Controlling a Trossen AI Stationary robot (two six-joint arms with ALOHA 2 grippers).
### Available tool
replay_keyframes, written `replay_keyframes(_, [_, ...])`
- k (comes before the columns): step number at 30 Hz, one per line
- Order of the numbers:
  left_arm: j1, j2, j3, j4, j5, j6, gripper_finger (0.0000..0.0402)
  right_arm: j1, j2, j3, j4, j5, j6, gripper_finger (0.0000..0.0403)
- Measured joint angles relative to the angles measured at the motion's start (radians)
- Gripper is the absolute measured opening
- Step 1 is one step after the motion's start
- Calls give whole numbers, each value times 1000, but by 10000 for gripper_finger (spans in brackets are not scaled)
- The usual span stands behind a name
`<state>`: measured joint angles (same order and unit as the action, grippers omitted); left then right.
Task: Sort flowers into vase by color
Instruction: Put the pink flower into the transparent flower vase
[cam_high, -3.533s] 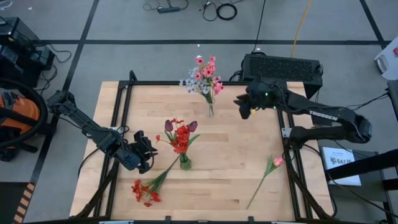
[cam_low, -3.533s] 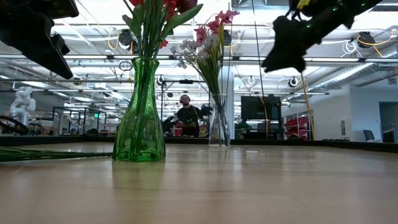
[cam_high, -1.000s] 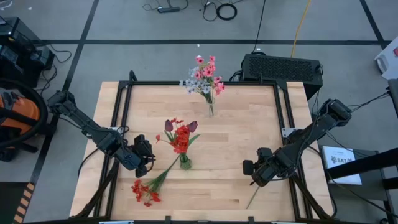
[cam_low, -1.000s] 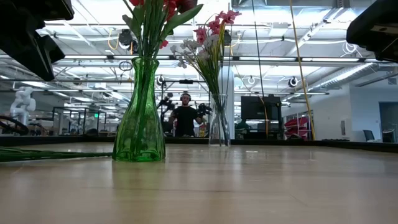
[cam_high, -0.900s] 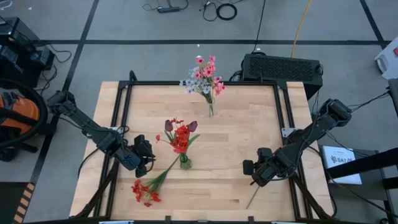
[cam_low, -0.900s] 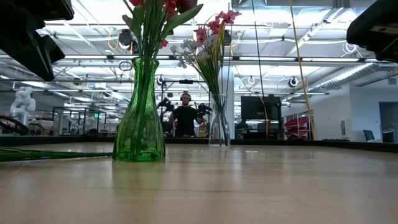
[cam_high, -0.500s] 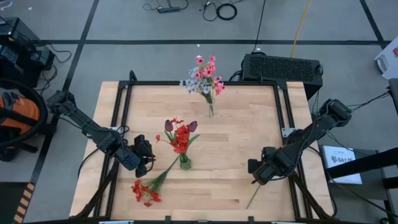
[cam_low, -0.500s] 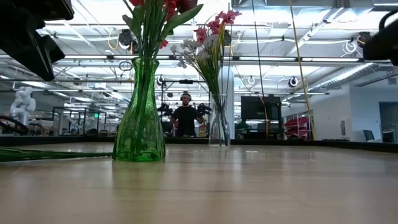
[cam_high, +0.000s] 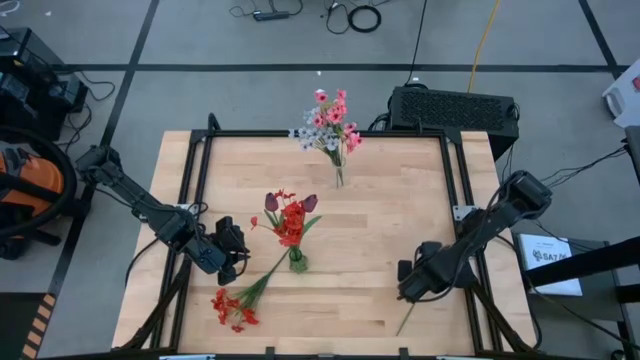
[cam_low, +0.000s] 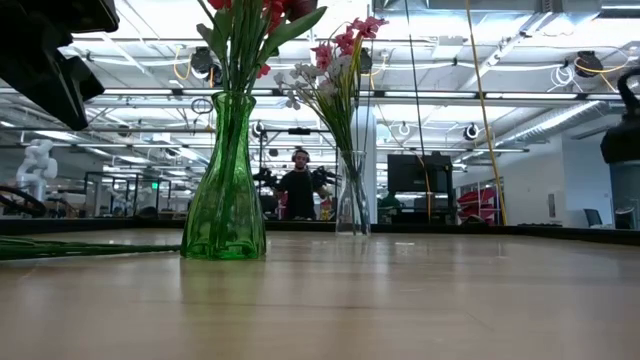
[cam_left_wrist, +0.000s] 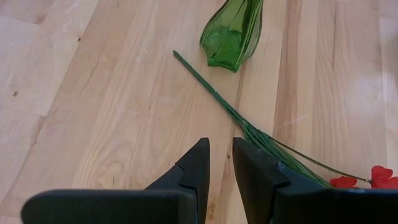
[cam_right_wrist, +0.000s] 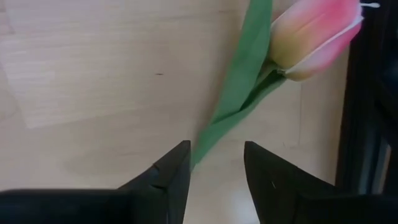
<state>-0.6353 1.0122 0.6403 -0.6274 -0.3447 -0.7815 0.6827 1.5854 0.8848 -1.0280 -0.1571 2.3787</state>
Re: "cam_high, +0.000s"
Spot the orange shop vacuum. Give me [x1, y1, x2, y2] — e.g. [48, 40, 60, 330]
[0, 140, 66, 260]

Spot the black aluminium table frame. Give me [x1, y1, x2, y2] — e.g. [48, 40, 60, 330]
[112, 112, 544, 360]

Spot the black electronics stack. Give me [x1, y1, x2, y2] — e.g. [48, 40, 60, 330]
[0, 25, 90, 142]

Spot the white printed booklet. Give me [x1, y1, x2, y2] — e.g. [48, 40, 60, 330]
[517, 233, 584, 297]

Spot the orange vacuum cleaner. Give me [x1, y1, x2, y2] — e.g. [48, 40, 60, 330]
[0, 124, 79, 237]

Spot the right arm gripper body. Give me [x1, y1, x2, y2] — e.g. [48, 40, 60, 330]
[396, 241, 447, 304]

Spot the yellow cable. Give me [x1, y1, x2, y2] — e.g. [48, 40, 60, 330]
[467, 0, 503, 94]

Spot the pale blue blossom spray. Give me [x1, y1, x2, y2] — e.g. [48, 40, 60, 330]
[288, 107, 344, 171]

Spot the black perforated computer case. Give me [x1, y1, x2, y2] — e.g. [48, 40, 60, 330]
[388, 84, 521, 161]

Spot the green glass vase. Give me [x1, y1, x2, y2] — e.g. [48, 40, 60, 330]
[288, 247, 310, 275]

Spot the dark red artificial tulip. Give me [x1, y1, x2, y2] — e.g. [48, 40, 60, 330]
[294, 193, 324, 251]
[263, 191, 300, 251]

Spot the coiled black cable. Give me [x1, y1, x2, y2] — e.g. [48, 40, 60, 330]
[324, 0, 384, 35]

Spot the black mat hazard stripe edge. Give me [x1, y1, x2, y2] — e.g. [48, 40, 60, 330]
[0, 292, 57, 360]

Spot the white device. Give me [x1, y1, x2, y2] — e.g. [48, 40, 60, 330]
[602, 58, 640, 131]

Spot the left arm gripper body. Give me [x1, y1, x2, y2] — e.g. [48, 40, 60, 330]
[214, 215, 251, 287]

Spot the red blossom spray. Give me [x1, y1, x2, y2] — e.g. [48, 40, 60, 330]
[209, 247, 293, 335]
[249, 188, 307, 251]

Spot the long black floor cable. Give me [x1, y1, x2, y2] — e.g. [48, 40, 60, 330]
[404, 0, 429, 85]

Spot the black metal stand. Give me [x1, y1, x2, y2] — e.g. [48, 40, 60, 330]
[519, 124, 640, 360]

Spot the black power strip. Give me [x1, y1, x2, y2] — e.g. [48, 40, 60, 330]
[228, 0, 305, 23]

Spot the clear glass vase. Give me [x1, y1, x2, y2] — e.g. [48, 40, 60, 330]
[329, 149, 350, 190]

